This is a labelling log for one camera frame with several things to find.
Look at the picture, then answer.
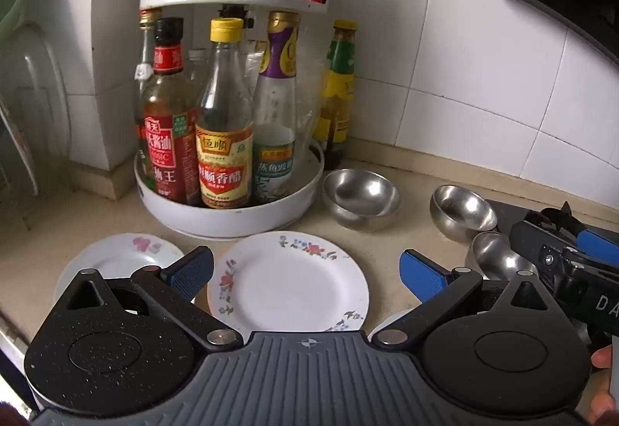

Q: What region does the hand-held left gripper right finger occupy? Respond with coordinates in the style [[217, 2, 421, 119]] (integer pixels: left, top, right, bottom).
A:
[[372, 249, 562, 349]]

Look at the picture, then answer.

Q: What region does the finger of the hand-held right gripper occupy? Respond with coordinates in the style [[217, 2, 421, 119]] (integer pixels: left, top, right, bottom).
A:
[[510, 219, 581, 284], [525, 202, 619, 266]]

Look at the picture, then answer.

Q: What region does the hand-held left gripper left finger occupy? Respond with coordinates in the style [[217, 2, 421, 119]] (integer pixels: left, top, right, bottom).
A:
[[63, 246, 243, 352]]

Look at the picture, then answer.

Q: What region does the plain white plate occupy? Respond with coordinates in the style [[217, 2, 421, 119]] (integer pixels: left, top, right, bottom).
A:
[[370, 307, 422, 340]]

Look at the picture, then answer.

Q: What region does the small pink flower plate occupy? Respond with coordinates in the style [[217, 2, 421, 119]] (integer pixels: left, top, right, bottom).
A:
[[54, 233, 187, 306]]

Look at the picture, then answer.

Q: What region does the large floral white plate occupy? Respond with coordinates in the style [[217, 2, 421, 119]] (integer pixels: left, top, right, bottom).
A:
[[207, 231, 371, 335]]

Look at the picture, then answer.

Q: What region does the person's right hand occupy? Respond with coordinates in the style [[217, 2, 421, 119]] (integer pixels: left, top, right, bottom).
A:
[[589, 343, 619, 424]]

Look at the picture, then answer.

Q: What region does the stainless steel bowl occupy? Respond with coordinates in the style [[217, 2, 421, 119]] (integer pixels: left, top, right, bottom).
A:
[[465, 231, 539, 282], [323, 168, 402, 231], [429, 185, 499, 243]]

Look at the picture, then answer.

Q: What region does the black gas stove burner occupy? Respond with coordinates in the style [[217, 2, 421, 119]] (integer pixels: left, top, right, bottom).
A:
[[484, 198, 619, 238]]

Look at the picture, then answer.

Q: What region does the yellow cap vinegar bottle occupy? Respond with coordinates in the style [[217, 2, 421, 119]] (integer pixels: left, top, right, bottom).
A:
[[195, 17, 255, 210]]

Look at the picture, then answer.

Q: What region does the red label sauce bottle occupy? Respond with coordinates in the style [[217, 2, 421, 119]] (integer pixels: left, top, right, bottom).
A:
[[140, 17, 201, 207]]

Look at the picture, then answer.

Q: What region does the purple label white bottle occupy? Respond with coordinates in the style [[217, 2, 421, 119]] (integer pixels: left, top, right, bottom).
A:
[[251, 10, 299, 205]]

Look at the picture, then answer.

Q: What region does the small clear bottle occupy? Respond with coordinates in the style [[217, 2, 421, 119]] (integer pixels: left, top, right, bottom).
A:
[[186, 48, 210, 89]]

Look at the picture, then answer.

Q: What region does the green yellow label bottle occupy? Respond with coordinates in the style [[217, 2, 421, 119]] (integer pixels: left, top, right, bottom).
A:
[[312, 20, 359, 171]]

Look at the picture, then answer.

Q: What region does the tall clear brown-cap bottle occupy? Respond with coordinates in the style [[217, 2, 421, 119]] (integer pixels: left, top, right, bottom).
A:
[[135, 7, 164, 195]]

